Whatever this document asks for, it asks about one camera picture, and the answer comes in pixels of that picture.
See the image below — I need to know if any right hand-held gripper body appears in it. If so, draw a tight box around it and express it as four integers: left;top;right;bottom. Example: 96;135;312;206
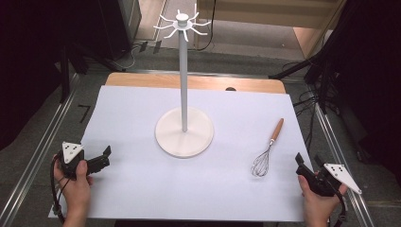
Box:
310;162;363;198

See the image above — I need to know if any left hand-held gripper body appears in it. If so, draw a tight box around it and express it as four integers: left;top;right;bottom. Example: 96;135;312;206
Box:
57;141;93;180

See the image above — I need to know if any wire whisk with wooden handle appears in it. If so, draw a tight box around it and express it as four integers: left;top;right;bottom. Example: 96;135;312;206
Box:
251;117;285;178

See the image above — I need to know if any white hook rack stand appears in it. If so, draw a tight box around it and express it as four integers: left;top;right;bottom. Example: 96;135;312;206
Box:
152;3;216;159

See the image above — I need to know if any person's right hand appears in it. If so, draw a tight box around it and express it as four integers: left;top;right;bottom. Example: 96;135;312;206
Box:
297;170;349;221

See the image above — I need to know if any person's left hand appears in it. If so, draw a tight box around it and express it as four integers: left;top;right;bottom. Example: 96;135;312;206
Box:
52;153;95;218

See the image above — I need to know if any white paper sheet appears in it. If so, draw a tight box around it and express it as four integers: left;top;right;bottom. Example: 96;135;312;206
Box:
47;84;314;223

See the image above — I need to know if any black metal stand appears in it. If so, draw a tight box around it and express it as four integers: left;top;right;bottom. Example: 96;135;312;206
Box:
268;0;401;187

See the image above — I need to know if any wooden table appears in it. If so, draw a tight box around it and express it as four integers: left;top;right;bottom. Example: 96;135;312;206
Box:
104;72;288;95

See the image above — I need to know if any dark cabinet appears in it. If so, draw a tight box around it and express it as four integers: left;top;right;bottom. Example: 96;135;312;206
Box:
0;0;144;152

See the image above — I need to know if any light wooden furniture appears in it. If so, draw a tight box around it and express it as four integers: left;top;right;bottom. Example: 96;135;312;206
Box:
194;0;349;61

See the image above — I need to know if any aluminium floor rail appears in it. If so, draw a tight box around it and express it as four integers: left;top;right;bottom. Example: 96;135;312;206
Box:
314;102;376;227
85;68;307;80
0;73;80;227

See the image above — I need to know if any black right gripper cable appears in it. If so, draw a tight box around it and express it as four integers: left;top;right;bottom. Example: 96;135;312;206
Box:
327;184;348;227

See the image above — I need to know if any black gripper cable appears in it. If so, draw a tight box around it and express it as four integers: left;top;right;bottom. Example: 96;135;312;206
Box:
327;184;348;227
49;154;72;225

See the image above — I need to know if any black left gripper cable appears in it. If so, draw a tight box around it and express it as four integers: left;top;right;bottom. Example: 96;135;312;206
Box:
49;154;72;225

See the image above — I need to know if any bundle of black floor cables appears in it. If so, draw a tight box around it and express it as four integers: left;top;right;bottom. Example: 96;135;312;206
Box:
282;61;320;155

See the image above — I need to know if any white floor cable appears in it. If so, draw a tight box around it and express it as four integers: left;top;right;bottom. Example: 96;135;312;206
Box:
111;44;142;70

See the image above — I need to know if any black hanging cable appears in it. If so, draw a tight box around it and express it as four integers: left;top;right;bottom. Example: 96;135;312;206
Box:
195;0;218;52

